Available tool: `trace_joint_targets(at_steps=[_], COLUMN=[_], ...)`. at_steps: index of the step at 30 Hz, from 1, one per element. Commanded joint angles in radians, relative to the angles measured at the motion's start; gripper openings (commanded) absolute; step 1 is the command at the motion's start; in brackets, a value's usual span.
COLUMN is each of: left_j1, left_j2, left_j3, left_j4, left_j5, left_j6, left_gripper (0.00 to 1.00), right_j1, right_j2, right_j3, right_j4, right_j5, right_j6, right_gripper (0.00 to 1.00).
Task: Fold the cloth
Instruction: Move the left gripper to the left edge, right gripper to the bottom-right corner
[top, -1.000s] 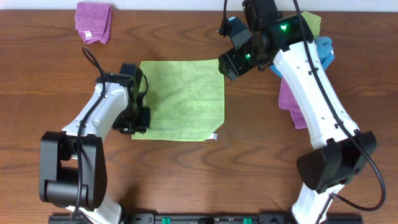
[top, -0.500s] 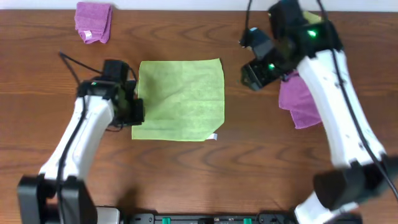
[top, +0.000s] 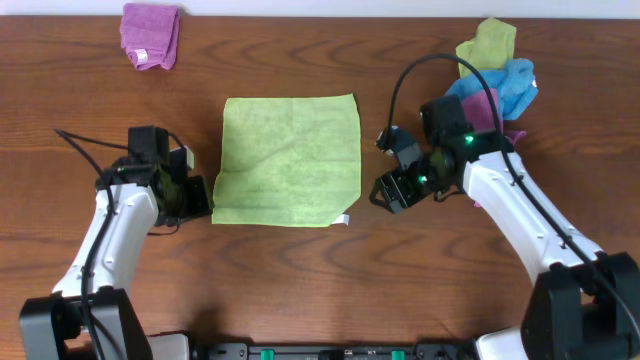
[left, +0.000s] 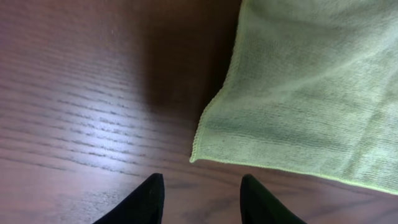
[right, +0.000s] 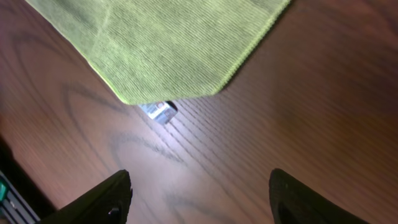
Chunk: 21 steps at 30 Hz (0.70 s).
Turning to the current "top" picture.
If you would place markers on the blue cloth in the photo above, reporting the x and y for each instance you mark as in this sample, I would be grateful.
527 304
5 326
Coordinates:
515 85

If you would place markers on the purple cloth in pile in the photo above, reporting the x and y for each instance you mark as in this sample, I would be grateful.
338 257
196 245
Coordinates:
478 113

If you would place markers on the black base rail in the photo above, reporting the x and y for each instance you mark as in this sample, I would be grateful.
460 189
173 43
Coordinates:
417 351

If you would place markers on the green microfiber cloth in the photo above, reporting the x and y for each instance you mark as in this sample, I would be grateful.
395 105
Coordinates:
291 162

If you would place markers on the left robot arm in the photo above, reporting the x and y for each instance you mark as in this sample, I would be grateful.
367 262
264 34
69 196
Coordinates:
132 197

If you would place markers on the folded purple cloth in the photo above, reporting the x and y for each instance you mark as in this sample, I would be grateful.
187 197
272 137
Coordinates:
149 34

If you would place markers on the green cloth in pile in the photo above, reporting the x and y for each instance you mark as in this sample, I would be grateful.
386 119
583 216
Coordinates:
491 48

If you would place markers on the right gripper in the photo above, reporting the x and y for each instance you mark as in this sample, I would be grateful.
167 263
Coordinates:
395 190

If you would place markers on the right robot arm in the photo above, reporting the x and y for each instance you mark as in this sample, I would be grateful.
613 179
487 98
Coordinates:
585 302

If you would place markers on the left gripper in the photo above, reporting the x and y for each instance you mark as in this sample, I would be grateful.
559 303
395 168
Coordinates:
198 196

